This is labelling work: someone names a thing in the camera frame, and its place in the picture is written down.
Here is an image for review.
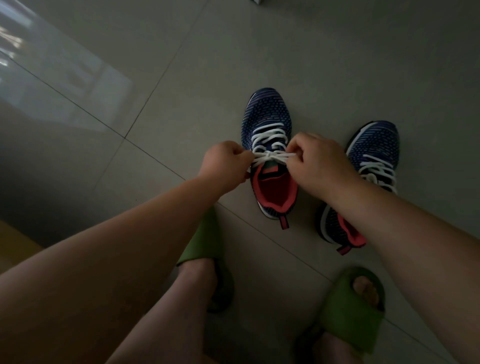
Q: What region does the person's left hand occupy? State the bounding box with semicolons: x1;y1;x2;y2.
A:
196;140;255;196

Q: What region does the person's right hand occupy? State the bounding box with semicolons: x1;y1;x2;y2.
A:
285;131;363;205

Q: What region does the white shoelace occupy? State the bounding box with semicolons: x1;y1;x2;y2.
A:
245;121;299;175
358;153;398;195

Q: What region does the blue knit sneaker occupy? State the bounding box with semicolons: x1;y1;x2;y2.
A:
316;119;401;257
241;87;300;231

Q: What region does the person's left forearm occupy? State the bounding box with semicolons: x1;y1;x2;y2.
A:
0;176;230;364

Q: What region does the person's right forearm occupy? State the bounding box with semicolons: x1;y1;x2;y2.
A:
333;179;480;364

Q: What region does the person's left leg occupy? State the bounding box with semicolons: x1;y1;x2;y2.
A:
106;257;218;364

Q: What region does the person's leg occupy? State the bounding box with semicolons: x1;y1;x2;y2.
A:
313;275;380;364
106;257;218;364

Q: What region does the person's right leg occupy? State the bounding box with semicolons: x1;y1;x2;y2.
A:
313;275;380;364

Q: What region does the green foam slipper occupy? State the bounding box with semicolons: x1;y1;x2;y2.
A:
176;206;235;314
294;266;386;363

